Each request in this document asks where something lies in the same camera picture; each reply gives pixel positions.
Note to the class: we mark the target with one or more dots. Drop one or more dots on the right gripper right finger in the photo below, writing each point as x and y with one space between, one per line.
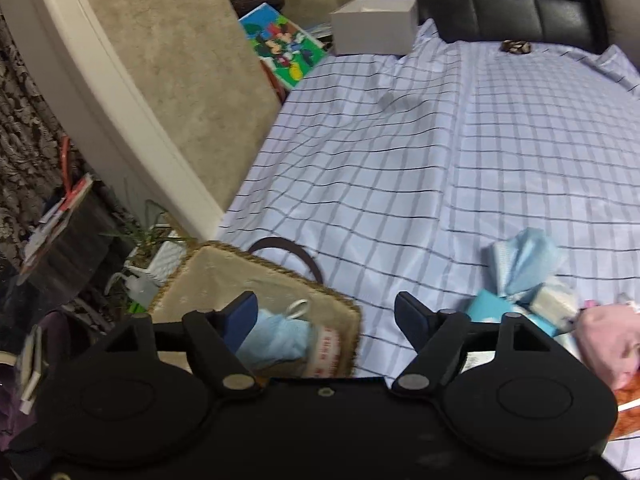
416 321

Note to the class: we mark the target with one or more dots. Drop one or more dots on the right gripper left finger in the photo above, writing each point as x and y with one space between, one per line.
237 319

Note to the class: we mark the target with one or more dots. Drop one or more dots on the light blue mask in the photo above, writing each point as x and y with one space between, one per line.
277 337

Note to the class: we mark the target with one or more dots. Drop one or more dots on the blue face mask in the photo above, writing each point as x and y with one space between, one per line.
523 262

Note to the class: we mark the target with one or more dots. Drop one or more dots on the pink fabric pouch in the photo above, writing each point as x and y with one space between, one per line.
608 337

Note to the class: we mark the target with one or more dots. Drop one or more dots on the small white tissue pack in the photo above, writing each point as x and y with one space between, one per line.
556 302

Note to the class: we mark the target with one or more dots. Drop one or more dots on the woven fabric-lined basket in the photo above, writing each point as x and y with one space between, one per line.
214 274

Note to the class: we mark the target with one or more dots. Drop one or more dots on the cleansing towel pack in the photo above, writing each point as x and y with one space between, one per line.
486 307

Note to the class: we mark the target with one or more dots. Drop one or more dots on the potted plant white pot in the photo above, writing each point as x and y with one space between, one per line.
159 246

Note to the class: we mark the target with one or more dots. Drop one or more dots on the blue checked bed sheet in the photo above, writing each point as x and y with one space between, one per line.
396 174

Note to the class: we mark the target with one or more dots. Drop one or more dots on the stack of magazines on shelf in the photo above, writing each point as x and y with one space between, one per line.
69 242

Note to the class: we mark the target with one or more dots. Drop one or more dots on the red biscuit tin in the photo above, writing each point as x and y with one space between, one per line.
628 419

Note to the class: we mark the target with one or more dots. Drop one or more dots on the colourful cartoon picture book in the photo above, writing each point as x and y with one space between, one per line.
288 51

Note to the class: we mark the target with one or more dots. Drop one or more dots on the white cardboard box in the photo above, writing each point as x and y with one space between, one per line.
387 27

